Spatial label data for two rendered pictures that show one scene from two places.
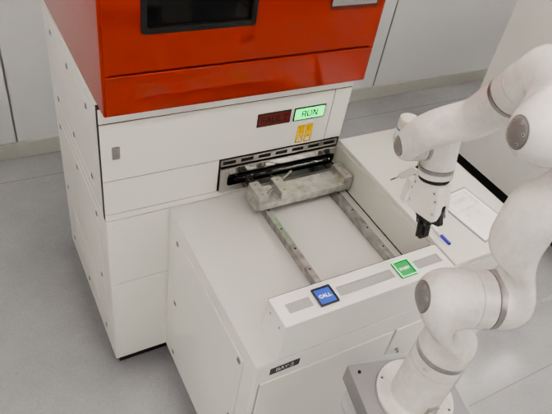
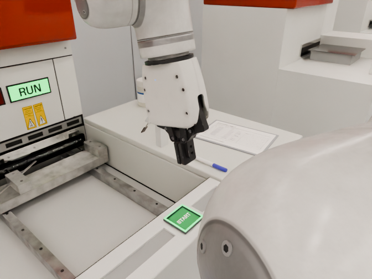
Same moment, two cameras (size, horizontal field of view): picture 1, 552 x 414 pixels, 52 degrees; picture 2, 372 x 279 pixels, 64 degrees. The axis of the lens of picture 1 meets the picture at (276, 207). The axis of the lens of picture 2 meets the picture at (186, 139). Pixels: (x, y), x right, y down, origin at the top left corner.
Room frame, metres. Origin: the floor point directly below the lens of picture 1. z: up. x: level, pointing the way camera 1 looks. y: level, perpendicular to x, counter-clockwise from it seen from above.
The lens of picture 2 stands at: (0.67, -0.27, 1.37)
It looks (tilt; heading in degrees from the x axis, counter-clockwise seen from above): 28 degrees down; 345
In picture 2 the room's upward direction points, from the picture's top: straight up
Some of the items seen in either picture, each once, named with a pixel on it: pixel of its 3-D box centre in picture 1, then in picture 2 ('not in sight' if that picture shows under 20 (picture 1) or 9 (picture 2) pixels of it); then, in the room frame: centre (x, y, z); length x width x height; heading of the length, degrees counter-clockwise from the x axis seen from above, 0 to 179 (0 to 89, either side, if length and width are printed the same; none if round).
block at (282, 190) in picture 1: (280, 187); (18, 181); (1.42, 0.00, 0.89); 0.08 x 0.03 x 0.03; 35
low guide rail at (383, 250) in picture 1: (358, 222); (124, 189); (1.40, -0.28, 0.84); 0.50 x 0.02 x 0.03; 35
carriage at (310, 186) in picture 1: (299, 189); (48, 177); (1.46, -0.06, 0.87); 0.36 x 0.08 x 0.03; 125
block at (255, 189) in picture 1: (258, 192); not in sight; (1.37, 0.06, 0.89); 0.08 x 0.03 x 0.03; 35
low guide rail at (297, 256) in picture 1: (287, 241); (32, 243); (1.24, -0.06, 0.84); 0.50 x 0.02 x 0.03; 35
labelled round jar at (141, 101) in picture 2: (406, 129); (146, 92); (1.73, -0.40, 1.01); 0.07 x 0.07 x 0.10
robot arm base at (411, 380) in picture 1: (427, 374); not in sight; (0.77, -0.42, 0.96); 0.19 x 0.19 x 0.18
